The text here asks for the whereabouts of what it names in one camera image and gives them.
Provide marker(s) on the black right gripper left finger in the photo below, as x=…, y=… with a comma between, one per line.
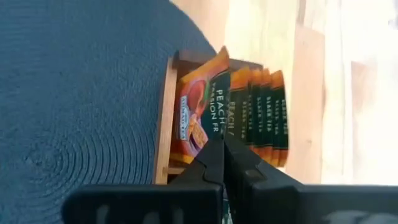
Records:
x=208, y=165

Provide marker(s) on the round black woven placemat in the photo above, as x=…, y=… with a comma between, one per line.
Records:
x=77, y=109

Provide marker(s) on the orange tea packet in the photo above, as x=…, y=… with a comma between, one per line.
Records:
x=199, y=105
x=239, y=105
x=266, y=118
x=255, y=112
x=280, y=118

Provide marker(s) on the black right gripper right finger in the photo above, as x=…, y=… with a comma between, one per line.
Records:
x=248, y=171

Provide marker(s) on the wooden tea organizer box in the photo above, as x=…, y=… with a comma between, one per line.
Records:
x=163, y=124

